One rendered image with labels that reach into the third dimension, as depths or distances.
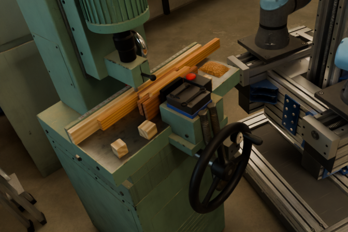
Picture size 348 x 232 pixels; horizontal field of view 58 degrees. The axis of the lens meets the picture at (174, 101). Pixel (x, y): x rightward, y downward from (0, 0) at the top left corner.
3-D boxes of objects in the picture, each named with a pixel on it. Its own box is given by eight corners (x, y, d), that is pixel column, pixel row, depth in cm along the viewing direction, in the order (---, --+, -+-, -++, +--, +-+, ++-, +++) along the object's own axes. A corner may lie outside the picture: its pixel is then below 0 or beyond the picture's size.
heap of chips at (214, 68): (219, 77, 112) (219, 73, 111) (197, 69, 118) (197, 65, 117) (231, 68, 116) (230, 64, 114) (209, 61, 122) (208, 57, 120)
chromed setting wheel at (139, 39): (146, 67, 113) (139, 35, 105) (124, 58, 120) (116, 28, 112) (152, 63, 114) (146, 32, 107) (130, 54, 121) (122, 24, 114)
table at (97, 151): (139, 207, 81) (134, 193, 78) (75, 154, 100) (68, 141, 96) (262, 89, 113) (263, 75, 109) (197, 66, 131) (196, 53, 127)
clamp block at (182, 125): (194, 146, 92) (191, 124, 86) (162, 128, 100) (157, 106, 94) (225, 118, 99) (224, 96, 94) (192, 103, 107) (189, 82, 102)
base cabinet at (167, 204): (166, 301, 140) (133, 209, 96) (91, 225, 174) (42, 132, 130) (226, 227, 163) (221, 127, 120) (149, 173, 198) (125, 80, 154)
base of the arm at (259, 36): (274, 30, 151) (276, 11, 145) (296, 43, 140) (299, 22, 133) (247, 40, 147) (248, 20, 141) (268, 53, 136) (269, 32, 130)
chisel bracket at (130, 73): (136, 92, 96) (130, 69, 91) (109, 78, 105) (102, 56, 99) (154, 81, 100) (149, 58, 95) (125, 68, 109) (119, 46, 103)
